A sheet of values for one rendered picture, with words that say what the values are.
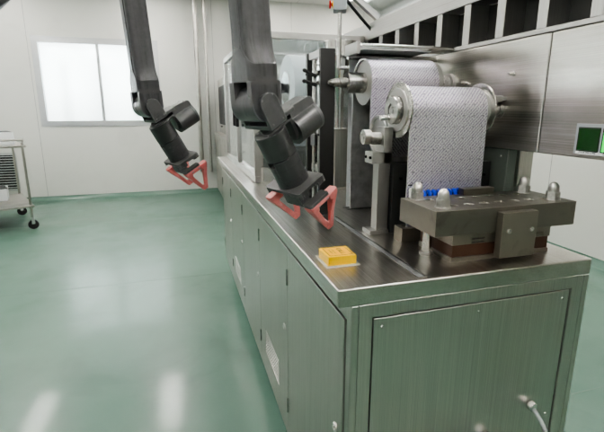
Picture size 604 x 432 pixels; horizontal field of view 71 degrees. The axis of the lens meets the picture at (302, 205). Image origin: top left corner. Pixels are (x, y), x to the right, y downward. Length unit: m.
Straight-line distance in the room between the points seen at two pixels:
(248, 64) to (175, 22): 5.99
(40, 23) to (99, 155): 1.80
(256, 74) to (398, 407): 0.78
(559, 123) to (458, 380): 0.67
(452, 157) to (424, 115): 0.15
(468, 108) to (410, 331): 0.61
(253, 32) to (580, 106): 0.80
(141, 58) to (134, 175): 5.55
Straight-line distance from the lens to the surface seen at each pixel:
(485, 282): 1.04
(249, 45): 0.68
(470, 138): 1.25
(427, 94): 1.18
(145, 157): 6.60
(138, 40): 1.14
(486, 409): 1.23
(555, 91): 1.25
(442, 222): 1.00
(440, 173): 1.21
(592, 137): 1.17
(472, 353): 1.11
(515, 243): 1.12
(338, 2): 1.72
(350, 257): 0.99
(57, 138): 6.74
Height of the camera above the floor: 1.25
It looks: 13 degrees down
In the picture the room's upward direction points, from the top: straight up
